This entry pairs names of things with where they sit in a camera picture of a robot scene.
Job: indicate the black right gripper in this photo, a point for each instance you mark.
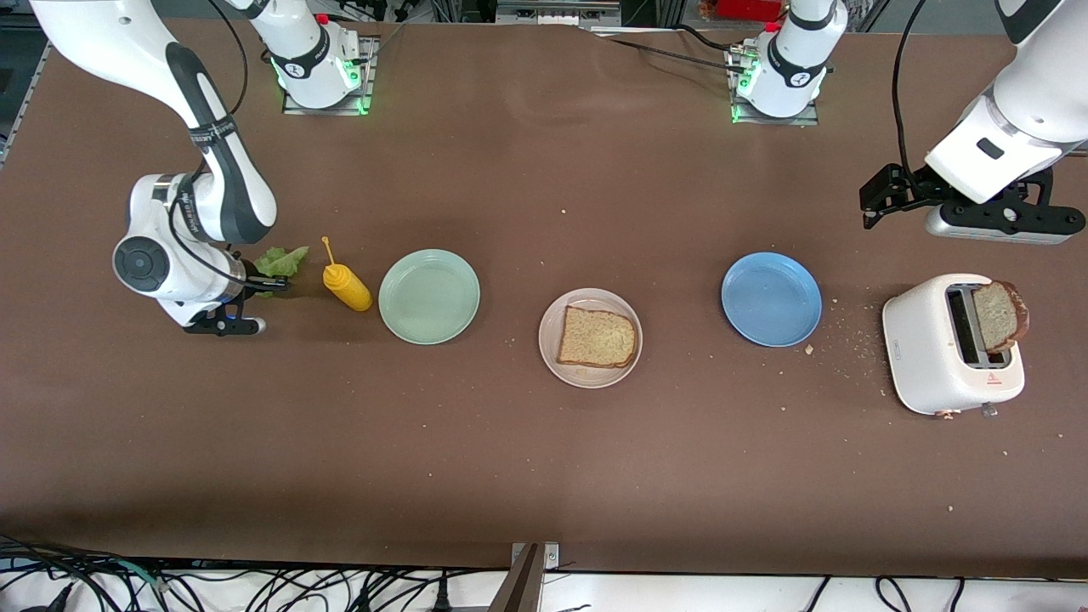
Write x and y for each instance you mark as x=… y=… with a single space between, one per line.
x=252 y=280

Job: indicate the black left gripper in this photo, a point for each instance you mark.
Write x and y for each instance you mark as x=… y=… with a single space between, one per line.
x=909 y=190

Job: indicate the green lettuce leaf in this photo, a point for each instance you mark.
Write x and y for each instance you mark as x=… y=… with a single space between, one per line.
x=285 y=259

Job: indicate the yellow squeeze bottle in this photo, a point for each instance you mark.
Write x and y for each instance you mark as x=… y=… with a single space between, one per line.
x=348 y=289

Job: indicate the brown bread slice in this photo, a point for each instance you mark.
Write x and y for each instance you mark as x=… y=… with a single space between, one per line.
x=595 y=336
x=999 y=316

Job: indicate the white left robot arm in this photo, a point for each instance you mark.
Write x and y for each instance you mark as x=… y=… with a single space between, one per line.
x=1020 y=127

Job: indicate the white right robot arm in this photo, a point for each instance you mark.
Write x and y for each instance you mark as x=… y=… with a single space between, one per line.
x=102 y=34

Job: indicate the blue plate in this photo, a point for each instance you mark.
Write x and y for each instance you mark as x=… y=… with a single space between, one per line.
x=769 y=297

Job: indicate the pale green plate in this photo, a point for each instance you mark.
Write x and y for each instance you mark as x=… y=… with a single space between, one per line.
x=429 y=297

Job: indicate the beige plate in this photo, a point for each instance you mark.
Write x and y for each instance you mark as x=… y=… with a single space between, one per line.
x=595 y=380

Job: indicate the white toaster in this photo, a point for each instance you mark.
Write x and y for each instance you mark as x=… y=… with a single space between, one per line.
x=922 y=340

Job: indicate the red box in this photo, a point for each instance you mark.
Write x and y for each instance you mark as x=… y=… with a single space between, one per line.
x=748 y=8

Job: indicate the grey metal equipment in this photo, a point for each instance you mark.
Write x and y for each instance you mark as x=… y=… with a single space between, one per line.
x=552 y=15

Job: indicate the grey metal bar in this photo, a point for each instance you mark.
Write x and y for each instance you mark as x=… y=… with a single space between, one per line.
x=518 y=591

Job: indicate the small metal bracket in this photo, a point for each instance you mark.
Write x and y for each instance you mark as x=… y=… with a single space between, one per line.
x=552 y=557

